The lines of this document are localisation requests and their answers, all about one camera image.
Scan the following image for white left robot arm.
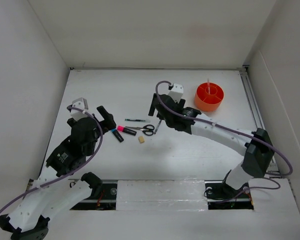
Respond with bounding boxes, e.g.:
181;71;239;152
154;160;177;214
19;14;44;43
0;103;116;240

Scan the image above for front metal rail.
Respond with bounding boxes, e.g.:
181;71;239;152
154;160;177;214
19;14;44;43
62;177;241;208

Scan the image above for red translucent highlighter pen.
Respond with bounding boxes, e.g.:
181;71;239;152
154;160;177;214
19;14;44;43
207;78;211;95

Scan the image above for orange round compartment container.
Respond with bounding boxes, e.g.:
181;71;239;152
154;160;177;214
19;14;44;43
194;82;225;112

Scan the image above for blue capped black highlighter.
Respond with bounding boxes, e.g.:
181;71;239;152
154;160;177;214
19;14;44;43
111;128;124;143

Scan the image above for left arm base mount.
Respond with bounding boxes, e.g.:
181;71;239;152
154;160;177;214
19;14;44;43
69;172;118;211

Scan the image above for aluminium rail right side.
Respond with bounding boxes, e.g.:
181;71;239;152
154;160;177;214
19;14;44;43
239;65;282;178

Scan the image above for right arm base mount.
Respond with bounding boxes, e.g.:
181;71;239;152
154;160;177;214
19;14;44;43
203;180;254;210

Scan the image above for green gel pen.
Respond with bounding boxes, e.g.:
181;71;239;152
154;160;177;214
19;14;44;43
124;118;151;123

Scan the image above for tan eraser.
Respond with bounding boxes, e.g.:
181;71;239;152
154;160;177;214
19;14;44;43
138;136;145;144

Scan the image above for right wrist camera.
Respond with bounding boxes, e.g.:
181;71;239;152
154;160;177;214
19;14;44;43
168;83;184;103

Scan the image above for pink capped black highlighter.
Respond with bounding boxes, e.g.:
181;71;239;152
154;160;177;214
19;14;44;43
117;125;137;136

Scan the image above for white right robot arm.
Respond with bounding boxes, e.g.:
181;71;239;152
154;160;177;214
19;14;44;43
148;93;274;200

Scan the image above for black gel pen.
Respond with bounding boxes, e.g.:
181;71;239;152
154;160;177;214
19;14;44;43
153;119;162;135

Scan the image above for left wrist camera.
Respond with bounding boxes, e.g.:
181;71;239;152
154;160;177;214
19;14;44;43
69;97;89;121

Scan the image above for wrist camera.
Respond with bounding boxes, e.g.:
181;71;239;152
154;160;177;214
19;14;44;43
69;97;89;121
168;83;184;103

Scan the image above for black handled scissors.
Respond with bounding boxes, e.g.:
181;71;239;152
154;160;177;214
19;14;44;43
126;124;155;136

